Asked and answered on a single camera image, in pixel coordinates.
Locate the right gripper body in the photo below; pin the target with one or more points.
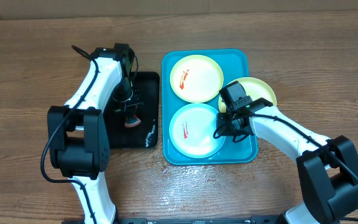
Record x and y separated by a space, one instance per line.
228 127

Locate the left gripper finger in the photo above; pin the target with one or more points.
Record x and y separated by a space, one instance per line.
134 115
128 117

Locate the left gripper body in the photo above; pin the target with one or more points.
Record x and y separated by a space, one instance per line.
123 98

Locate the green and red sponge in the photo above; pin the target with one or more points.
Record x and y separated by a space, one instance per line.
132 123

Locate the yellow plate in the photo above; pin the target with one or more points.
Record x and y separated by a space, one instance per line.
196 78
255 88

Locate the light blue plate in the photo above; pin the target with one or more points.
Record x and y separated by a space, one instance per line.
192 128

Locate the yellow plate top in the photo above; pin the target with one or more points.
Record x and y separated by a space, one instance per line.
196 78

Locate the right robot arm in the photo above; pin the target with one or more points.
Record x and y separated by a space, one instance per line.
327 168

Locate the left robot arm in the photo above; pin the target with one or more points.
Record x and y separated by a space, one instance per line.
77 150

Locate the black rectangular tray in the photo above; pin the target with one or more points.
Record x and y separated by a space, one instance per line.
145 134

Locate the teal plastic tray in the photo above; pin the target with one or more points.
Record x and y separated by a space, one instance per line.
234 65

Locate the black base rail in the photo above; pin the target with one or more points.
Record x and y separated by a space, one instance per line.
194 220

